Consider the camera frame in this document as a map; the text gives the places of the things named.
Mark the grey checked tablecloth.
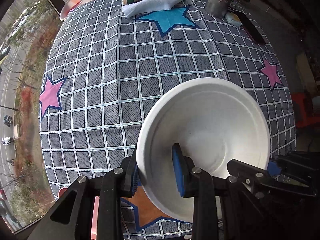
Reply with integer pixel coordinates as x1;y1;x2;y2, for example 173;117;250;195
38;0;297;240

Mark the white cloth towel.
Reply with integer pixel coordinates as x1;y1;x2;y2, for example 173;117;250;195
122;0;183;18

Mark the large white bowl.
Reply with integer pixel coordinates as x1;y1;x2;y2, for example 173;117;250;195
136;77;271;222

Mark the red plastic stool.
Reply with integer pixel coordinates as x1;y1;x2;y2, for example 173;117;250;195
291;92;319;128

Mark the small yellow sponge packet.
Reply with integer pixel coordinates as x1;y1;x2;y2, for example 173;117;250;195
225;12;242;28

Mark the pink square plate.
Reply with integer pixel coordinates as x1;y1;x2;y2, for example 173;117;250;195
58;187;100;240

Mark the black flat case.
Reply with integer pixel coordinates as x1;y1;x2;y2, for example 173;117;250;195
228;9;266;45

